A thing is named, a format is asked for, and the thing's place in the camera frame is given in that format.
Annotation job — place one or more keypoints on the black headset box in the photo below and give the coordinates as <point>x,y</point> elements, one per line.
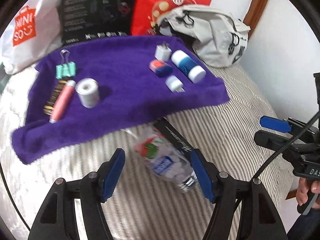
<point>84,20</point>

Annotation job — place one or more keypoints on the black gold slim bottle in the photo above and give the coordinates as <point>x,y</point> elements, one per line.
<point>49,106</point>

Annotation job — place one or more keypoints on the white tape roll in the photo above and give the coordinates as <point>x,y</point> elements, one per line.
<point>88,92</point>

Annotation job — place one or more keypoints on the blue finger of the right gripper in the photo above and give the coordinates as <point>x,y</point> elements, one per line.
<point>275,124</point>

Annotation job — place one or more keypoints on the pink blue vaseline tin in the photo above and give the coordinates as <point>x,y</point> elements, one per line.
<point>160,68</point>

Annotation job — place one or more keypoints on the brown wooden door frame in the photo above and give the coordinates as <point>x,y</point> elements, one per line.
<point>254,14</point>

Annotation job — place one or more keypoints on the grey Nike waist bag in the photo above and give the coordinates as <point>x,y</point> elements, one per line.
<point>218,39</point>

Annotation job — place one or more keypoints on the clear candy bottle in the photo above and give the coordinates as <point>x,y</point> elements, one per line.
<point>162,159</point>

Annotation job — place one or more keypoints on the pink tube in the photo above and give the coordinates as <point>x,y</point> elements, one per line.
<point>62,101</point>

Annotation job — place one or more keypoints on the white blue cream bottle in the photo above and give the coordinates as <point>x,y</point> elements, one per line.
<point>191,69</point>

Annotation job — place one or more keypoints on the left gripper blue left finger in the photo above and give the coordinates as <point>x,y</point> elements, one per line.
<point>109,173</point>

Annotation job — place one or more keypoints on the white USB wall charger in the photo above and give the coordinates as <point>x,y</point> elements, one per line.
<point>163,52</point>

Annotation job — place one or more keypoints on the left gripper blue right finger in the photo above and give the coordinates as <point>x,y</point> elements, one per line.
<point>206,174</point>

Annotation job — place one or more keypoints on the purple towel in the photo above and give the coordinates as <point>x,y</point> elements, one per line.
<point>130,94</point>

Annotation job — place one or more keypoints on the white Miniso plastic bag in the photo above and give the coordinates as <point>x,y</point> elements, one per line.
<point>34,32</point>

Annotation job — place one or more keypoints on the green binder clip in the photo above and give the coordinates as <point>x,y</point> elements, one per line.
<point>66,68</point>

